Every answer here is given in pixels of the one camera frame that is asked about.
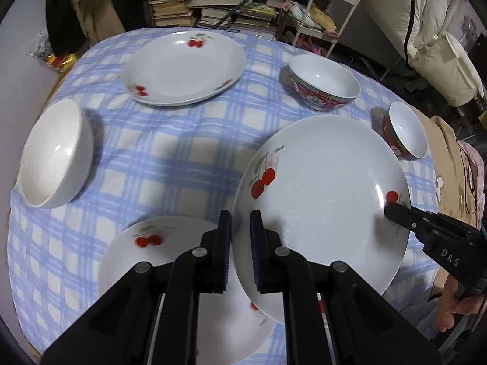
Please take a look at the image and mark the brown blanket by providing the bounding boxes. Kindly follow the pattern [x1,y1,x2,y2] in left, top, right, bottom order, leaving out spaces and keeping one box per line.
[403,104,487,354]

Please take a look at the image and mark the person's right hand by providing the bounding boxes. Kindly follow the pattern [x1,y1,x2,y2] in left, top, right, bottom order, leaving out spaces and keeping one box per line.
[436,276,485,331]

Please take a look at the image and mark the pink printed cloth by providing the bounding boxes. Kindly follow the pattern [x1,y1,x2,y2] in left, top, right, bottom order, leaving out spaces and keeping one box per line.
[457,141,487,229]

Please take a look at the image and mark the beige hanging garment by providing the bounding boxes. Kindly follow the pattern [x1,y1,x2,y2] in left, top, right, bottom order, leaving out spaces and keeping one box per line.
[72,0,126,46]

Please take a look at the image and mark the large white cherry plate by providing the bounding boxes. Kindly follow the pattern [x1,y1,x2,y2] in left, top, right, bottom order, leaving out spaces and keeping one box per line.
[232,115,412,325]

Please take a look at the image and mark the clear plastic bag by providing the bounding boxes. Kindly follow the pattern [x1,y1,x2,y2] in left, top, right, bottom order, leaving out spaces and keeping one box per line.
[32,32,80,73]

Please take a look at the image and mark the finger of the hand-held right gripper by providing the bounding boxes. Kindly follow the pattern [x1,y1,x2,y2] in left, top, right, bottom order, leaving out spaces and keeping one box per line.
[384,203,430,242]

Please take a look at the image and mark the large plain white bowl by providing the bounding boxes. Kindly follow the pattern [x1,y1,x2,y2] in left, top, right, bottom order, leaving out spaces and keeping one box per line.
[19,99,94,209]

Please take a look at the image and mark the green pole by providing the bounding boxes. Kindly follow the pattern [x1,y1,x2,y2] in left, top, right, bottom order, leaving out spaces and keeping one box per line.
[215,0,290,29]

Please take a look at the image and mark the yellow bookshelf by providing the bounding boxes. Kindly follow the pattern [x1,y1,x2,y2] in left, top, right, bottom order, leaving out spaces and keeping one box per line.
[142,0,301,40]

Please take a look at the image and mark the blue checked tablecloth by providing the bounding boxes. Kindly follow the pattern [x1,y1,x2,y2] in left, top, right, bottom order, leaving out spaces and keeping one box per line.
[7,26,442,365]

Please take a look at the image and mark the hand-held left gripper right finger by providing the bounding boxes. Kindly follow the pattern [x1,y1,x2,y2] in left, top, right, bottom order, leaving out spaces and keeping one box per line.
[249,209,442,365]

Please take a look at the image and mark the dark hanging clothes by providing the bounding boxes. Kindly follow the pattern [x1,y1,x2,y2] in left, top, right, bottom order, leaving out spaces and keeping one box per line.
[46,0,126,54]

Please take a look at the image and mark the stack of books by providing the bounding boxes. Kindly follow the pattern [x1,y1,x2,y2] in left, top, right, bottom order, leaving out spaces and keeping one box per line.
[148,0,278,40]

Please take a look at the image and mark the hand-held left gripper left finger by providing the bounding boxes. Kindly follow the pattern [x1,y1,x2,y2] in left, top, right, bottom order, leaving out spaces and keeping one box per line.
[40,210,233,365]

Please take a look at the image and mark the small red patterned bowl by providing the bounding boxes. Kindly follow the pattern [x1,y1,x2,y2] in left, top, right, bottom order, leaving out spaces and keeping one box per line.
[381,101,430,161]

